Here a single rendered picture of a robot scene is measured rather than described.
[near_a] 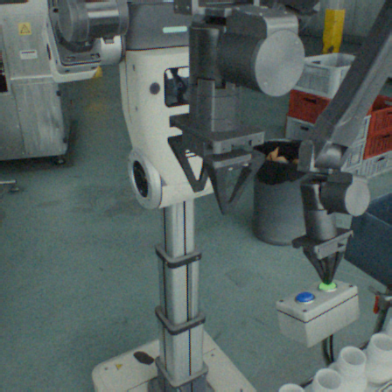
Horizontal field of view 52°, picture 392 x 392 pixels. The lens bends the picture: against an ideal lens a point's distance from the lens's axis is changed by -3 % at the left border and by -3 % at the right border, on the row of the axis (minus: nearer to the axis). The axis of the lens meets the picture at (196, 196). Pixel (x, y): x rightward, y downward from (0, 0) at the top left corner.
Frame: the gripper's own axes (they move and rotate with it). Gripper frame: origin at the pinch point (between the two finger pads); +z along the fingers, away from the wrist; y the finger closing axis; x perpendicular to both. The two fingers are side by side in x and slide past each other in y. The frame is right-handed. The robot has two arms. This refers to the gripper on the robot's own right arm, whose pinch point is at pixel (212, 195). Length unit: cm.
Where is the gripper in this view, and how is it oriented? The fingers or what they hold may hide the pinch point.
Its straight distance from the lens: 50.2
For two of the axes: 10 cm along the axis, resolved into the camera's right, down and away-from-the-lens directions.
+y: 5.2, 4.0, -7.5
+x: 8.5, -2.4, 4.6
